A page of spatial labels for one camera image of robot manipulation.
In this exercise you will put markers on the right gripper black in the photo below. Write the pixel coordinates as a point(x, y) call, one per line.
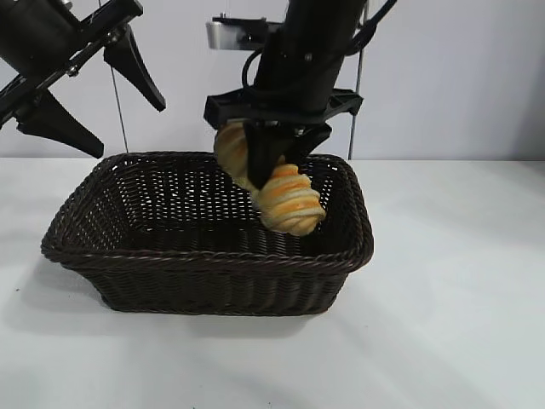
point(302, 76)

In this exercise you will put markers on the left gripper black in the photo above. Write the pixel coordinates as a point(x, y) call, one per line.
point(38, 34)

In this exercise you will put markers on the long twisted bread loaf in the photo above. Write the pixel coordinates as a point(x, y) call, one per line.
point(289, 200)

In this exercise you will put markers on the dark brown wicker basket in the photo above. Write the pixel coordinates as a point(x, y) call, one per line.
point(204, 281)

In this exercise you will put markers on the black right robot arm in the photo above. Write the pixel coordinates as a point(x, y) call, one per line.
point(328, 15)

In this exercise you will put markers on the thin metal rod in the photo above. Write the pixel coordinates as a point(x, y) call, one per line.
point(352, 136)
point(121, 115)

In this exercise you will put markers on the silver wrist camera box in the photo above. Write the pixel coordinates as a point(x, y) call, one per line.
point(230, 34)

